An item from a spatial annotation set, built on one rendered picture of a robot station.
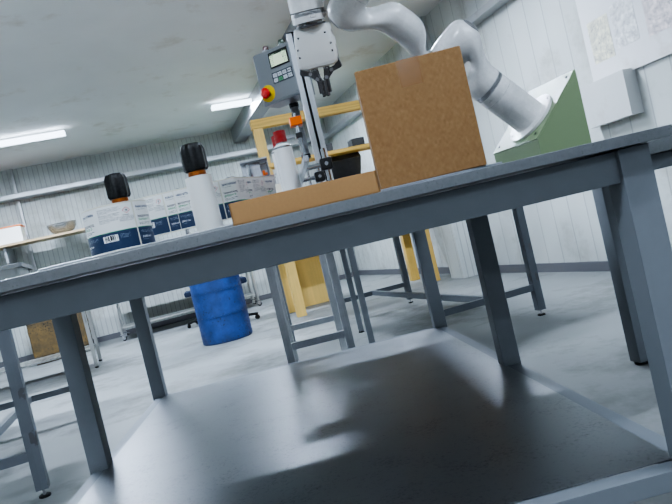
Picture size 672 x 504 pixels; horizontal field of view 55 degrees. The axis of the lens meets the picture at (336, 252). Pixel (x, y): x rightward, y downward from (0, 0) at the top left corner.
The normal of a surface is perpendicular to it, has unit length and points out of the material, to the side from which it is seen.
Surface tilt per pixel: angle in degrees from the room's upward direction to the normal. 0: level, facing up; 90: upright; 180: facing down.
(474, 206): 90
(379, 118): 90
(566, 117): 90
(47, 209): 90
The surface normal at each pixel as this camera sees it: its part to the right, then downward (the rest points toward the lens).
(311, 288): 0.23, -0.03
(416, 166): -0.07, 0.04
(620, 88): -0.93, 0.23
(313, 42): -0.10, 0.36
